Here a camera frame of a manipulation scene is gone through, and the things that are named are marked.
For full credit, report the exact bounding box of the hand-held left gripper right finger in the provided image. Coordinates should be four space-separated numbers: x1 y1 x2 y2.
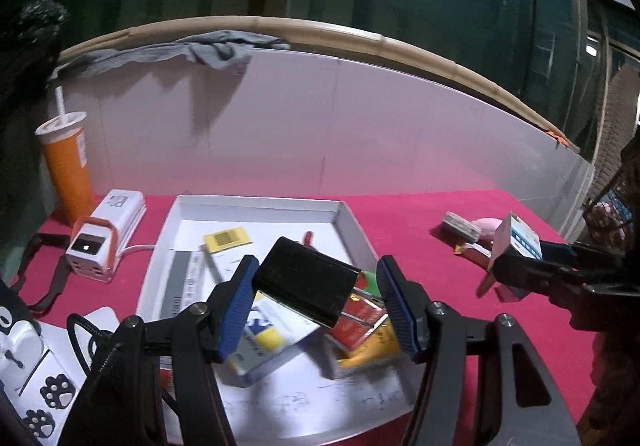
376 255 583 446

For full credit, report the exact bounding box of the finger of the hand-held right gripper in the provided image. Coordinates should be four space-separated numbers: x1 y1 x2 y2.
492 253 596 297
539 240 626 272

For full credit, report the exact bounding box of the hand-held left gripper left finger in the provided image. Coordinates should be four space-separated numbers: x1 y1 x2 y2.
57 255 261 446

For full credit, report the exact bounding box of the small blue white box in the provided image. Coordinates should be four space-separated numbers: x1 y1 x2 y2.
477 211 545 303

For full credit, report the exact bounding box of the red green plush toy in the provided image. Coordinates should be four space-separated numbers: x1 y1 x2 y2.
361 270 383 297

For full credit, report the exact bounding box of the shiny red packet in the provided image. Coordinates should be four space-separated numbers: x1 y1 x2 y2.
325 293 388 352

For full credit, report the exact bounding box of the blue white medicine box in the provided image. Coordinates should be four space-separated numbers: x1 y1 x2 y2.
225 291 326 387

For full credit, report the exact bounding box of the long silver box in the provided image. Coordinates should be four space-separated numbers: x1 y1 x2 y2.
159 249 226 327

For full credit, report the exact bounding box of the yellow white medicine box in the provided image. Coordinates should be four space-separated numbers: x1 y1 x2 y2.
202 227 257 284

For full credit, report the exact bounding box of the pink plush toy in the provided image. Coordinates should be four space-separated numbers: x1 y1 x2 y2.
472 217 506 247

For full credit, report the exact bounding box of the black rectangular case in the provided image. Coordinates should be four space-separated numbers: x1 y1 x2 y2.
251 236 362 329

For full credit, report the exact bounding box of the small red packet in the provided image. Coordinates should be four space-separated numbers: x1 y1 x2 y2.
454 242 493 269

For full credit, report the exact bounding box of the white cardboard tray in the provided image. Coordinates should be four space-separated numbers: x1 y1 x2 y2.
135 195 426 444

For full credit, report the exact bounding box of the person's right forearm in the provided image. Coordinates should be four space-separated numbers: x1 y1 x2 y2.
575 321 640 432

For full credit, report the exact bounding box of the net bag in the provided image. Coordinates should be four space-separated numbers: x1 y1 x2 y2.
582 136 640 247

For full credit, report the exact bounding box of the red tablecloth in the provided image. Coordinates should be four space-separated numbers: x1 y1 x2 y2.
20 189 608 446

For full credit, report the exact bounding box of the orange cloth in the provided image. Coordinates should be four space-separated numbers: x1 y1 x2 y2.
542 129 571 149

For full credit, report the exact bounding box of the white orange power strip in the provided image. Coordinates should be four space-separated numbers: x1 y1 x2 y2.
87 189 147 257

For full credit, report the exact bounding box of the white orange mini projector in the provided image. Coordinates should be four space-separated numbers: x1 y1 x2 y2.
65 216 121 283

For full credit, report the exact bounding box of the white paw-print box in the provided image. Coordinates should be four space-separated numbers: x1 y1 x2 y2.
0 306 121 442

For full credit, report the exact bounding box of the orange cup with straw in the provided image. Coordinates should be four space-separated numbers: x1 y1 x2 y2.
35 86 96 227

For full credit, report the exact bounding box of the dark blue cat-ear case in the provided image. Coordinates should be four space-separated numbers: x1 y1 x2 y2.
0 279 38 332

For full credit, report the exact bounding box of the grey cloth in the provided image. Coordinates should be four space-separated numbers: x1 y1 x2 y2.
52 30 293 82

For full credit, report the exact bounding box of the black plastic bag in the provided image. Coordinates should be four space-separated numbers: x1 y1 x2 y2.
0 0 71 77

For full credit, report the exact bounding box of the white cable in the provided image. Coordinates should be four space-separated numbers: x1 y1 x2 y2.
117 243 156 259

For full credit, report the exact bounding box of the black cable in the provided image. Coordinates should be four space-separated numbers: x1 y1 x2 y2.
65 313 116 377

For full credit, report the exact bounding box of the black strap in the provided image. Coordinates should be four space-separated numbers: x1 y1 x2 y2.
10 232 73 317

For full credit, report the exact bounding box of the bamboo rail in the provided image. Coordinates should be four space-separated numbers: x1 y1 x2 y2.
57 15 576 152

